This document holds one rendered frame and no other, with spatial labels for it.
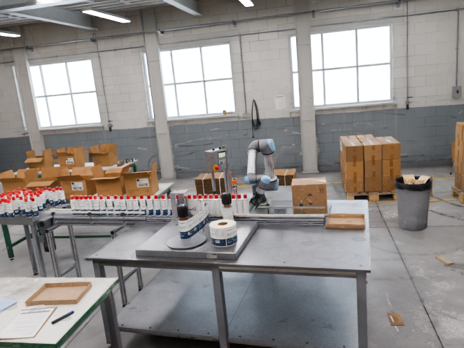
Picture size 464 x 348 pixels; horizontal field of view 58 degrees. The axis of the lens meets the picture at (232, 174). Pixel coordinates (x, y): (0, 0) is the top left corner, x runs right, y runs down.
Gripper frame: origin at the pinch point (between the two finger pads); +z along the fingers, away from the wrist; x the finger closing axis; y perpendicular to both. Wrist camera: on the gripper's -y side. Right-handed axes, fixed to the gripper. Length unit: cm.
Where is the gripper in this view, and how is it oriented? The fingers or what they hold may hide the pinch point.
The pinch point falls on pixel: (250, 210)
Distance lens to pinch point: 370.7
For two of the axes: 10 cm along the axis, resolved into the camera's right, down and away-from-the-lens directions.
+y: -2.9, 2.3, -9.3
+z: -4.0, 8.5, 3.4
